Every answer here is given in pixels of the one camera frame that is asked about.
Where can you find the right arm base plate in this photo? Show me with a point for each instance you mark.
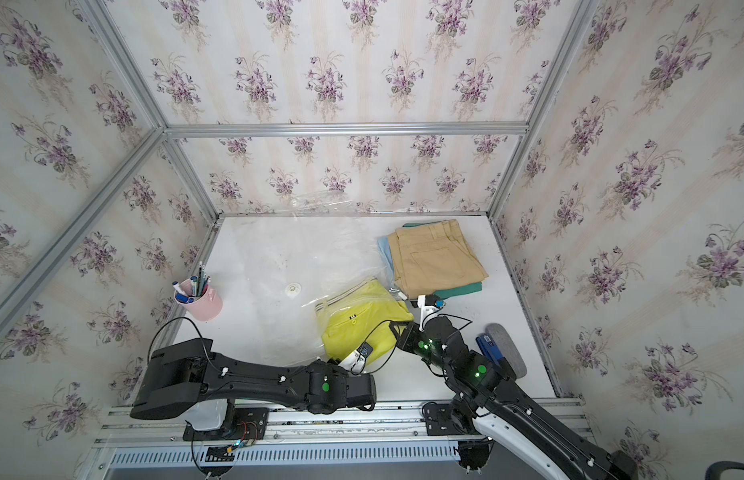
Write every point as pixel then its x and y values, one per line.
pixel 449 418

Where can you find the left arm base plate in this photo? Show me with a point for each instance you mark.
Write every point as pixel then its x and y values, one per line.
pixel 245 424

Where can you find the pink pen cup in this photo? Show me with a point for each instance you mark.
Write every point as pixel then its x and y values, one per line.
pixel 198 296

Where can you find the clear plastic vacuum bag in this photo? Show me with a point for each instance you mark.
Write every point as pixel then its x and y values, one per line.
pixel 271 272

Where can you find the green garment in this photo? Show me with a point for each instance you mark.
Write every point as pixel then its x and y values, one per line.
pixel 456 291

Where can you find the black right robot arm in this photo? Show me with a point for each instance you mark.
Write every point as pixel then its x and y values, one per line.
pixel 488 400

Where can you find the aluminium mounting rail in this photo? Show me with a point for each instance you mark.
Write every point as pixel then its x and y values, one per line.
pixel 396 420

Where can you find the yellow garment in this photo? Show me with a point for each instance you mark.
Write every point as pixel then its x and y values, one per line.
pixel 361 313

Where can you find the white slotted cable duct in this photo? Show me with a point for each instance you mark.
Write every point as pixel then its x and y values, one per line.
pixel 287 455

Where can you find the light blue garment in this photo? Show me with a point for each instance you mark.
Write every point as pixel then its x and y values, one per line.
pixel 387 258

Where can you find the beige garment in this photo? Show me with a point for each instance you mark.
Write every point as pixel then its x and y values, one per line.
pixel 435 255

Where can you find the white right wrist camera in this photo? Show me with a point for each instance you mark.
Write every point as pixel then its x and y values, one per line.
pixel 428 305

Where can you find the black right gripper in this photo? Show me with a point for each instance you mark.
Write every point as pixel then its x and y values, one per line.
pixel 408 339

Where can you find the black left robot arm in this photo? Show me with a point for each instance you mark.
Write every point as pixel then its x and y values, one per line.
pixel 190 382

